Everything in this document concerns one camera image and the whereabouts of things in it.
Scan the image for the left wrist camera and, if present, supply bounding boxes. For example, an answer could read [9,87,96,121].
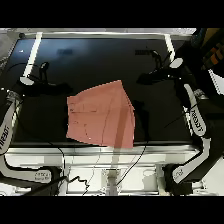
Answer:
[37,61,52,84]

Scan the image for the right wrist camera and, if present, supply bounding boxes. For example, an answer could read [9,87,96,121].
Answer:
[150,49,165,73]

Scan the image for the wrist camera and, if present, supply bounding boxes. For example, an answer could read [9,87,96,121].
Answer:
[37,61,52,84]
[150,49,165,73]

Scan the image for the black cable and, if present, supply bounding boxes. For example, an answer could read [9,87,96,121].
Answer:
[114,106,151,188]
[13,106,68,191]
[24,174,93,196]

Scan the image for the pink pants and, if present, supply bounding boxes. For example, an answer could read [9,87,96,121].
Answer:
[65,79,137,149]

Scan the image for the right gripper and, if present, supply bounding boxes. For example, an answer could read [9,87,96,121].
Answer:
[136,72,160,86]

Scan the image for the silver frame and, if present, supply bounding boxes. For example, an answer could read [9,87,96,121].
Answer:
[0,28,224,196]

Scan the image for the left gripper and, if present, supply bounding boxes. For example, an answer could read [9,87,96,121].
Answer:
[46,82,73,98]

